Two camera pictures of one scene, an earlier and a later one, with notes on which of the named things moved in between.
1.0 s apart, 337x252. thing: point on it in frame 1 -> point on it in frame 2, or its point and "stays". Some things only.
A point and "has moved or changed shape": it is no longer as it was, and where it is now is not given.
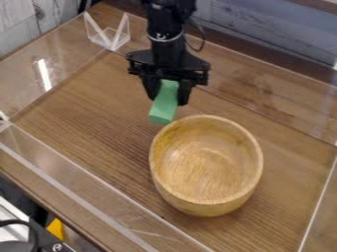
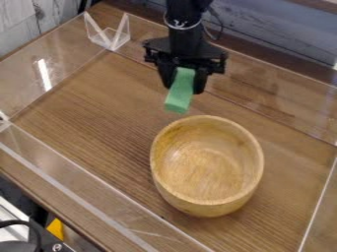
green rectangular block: x=165 y=105 has moved or changed shape
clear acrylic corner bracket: x=109 y=37 stays
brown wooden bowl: x=208 y=163 stays
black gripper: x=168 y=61 -> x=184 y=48
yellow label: x=55 y=227 stays
